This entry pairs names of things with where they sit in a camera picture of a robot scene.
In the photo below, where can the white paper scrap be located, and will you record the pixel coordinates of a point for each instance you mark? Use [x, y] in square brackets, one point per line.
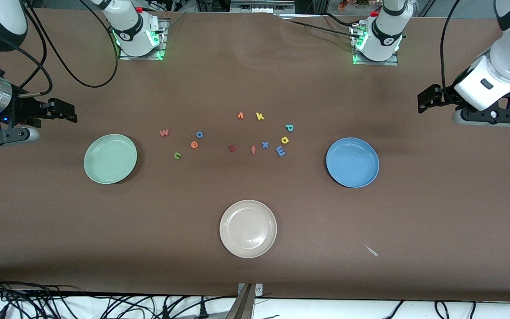
[371, 250]

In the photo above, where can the light blue foam letter m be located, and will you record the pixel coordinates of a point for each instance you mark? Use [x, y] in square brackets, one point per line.
[281, 151]

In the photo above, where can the pink foam letter w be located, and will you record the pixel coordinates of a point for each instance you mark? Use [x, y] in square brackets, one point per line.
[164, 132]

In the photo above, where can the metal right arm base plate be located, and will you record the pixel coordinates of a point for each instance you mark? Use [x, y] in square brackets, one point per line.
[162, 40]

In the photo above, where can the black power plug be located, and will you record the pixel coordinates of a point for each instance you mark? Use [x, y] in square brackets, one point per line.
[202, 311]

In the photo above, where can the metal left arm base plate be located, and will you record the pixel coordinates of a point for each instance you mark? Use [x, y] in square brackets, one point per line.
[392, 62]

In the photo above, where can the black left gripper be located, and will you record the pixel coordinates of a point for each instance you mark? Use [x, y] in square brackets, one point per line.
[444, 96]

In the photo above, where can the metal table edge bracket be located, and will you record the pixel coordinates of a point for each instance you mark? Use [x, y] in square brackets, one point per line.
[246, 305]

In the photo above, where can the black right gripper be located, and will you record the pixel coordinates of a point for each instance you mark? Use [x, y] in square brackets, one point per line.
[23, 110]

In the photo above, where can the beige plate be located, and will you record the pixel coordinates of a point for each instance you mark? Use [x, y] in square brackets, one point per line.
[248, 229]

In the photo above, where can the green plate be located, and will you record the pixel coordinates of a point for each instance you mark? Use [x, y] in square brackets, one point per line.
[110, 159]

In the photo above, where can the grey metal box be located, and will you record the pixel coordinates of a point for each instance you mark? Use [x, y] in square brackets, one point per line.
[259, 6]

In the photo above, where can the blue plate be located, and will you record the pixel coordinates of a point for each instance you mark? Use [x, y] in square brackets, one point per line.
[352, 162]

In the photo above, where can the orange dried flowers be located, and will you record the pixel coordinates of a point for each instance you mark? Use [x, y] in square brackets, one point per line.
[343, 5]

